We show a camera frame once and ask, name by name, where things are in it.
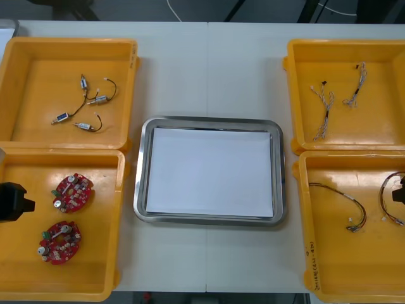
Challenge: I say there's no spare steel tray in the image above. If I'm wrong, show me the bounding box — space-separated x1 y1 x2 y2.
0 18 20 41

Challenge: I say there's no red black green wire harness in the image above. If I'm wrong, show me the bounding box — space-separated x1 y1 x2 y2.
308 182 368 234
378 171 405 227

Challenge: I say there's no white floor cable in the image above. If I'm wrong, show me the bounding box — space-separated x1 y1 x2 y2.
166 0 184 22

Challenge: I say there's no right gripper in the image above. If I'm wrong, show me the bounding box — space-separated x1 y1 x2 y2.
392 176 405 203

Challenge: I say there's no white sheet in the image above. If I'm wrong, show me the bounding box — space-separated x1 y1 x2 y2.
145 127 275 219

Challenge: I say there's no blue-white twisted wire harness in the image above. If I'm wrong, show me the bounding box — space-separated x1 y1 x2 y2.
309 80 336 142
342 61 368 108

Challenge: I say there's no black furniture leg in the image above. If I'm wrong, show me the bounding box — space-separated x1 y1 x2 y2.
296 0 315 23
227 0 254 22

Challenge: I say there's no yellow-orange plastic bin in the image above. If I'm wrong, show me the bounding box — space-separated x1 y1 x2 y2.
282 38 405 156
0 147 131 303
290 150 405 304
0 36 142 153

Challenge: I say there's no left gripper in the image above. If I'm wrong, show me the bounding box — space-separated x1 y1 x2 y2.
0 182 36 224

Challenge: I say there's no small metal solenoid with cable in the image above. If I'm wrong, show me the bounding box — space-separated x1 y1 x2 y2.
78 73 101 99
87 77 118 107
51 91 89 125
71 113 104 133

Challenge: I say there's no round red circuit board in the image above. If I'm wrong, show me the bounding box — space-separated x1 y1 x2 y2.
50 173 95 213
39 220 84 265

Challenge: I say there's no black chair base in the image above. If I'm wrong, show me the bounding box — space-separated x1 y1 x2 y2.
27 0 99 22

